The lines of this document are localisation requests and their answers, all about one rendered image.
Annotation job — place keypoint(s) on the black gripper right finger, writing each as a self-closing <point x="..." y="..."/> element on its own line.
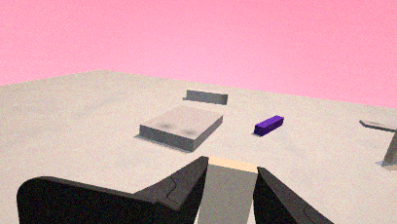
<point x="276" y="203"/>

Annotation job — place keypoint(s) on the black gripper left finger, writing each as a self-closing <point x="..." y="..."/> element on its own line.
<point x="173" y="200"/>

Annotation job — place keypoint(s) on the purple rectangular block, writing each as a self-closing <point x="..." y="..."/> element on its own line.
<point x="268" y="125"/>

